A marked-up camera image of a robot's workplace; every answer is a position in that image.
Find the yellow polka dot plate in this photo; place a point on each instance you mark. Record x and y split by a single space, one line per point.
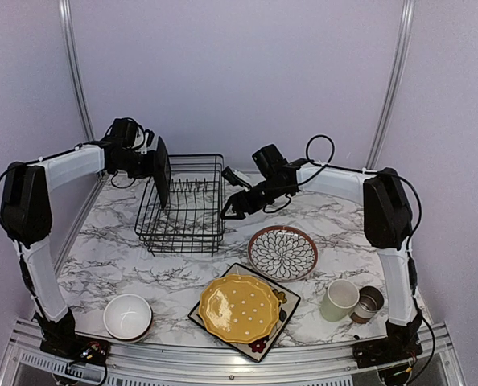
239 308

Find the white square floral plate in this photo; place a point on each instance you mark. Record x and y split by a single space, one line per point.
288 303

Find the brown grey metal-lined cup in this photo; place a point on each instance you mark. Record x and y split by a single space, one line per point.
371 300

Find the black square floral plate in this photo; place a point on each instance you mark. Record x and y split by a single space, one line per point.
162 173

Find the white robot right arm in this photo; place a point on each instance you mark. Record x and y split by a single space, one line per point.
387 217

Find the light green mug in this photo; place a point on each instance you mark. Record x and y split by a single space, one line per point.
339 300

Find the black wire dish rack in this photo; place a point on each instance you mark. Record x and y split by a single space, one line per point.
185 217

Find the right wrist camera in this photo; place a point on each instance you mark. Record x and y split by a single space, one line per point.
235 178

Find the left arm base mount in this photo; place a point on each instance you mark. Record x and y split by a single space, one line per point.
60 339

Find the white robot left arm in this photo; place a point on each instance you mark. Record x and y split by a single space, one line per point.
26 213

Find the aluminium frame rail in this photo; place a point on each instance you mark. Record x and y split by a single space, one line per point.
158 364

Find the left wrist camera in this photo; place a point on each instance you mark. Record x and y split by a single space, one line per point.
130 134

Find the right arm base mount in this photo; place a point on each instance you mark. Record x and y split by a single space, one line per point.
401 342

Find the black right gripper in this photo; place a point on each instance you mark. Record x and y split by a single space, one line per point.
238 208

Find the round brown rim floral plate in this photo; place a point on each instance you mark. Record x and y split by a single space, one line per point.
282 253

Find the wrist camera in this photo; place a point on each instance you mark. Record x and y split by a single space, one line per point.
235 178
130 134

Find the white ceramic bowl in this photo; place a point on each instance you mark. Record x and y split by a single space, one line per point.
128 317

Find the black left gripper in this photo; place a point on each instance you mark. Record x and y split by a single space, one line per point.
149 169

